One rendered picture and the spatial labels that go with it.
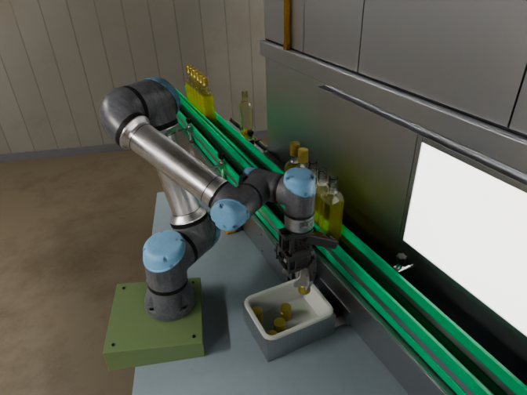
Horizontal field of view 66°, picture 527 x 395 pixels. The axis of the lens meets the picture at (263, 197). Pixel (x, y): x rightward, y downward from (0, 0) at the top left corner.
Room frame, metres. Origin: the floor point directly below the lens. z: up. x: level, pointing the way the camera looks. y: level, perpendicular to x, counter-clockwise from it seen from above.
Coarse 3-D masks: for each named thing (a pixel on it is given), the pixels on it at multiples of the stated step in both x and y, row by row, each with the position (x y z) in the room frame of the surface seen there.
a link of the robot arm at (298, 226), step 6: (312, 216) 0.81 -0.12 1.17; (288, 222) 0.81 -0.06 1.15; (294, 222) 0.80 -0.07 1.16; (300, 222) 0.79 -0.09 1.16; (306, 222) 0.80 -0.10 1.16; (312, 222) 0.81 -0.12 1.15; (288, 228) 0.81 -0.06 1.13; (294, 228) 0.80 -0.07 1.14; (300, 228) 0.79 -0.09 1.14; (306, 228) 0.80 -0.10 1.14
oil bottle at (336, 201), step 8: (328, 192) 1.04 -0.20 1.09; (320, 200) 1.05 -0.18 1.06; (328, 200) 1.02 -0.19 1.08; (336, 200) 1.02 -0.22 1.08; (320, 208) 1.05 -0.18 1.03; (328, 208) 1.01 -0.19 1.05; (336, 208) 1.02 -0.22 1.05; (320, 216) 1.05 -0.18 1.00; (328, 216) 1.01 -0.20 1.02; (336, 216) 1.02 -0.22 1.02; (320, 224) 1.05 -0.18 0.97; (328, 224) 1.01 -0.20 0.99; (336, 224) 1.02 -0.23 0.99; (328, 232) 1.01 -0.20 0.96; (336, 232) 1.02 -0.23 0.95
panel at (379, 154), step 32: (320, 96) 1.34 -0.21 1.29; (320, 128) 1.33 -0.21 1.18; (352, 128) 1.17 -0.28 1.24; (384, 128) 1.04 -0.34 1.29; (416, 128) 0.97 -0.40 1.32; (320, 160) 1.32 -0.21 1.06; (352, 160) 1.16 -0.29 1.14; (384, 160) 1.03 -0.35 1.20; (416, 160) 0.92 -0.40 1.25; (480, 160) 0.78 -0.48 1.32; (352, 192) 1.14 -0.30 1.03; (384, 192) 1.01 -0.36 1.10; (384, 224) 0.99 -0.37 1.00
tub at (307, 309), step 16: (272, 288) 0.90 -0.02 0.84; (288, 288) 0.91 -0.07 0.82; (256, 304) 0.87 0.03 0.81; (272, 304) 0.89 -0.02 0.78; (304, 304) 0.90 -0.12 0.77; (320, 304) 0.85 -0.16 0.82; (256, 320) 0.78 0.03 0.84; (272, 320) 0.84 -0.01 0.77; (304, 320) 0.83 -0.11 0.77; (320, 320) 0.77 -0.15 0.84; (272, 336) 0.72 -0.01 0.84
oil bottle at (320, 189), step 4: (316, 184) 1.09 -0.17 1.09; (316, 188) 1.08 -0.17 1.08; (320, 188) 1.07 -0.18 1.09; (324, 188) 1.07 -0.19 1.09; (316, 192) 1.07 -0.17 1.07; (320, 192) 1.07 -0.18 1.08; (316, 196) 1.07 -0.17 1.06; (320, 196) 1.06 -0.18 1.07; (316, 200) 1.07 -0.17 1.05; (316, 204) 1.07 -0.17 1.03; (316, 208) 1.07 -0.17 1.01; (316, 212) 1.07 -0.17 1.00; (316, 216) 1.07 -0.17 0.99; (316, 220) 1.07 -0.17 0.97
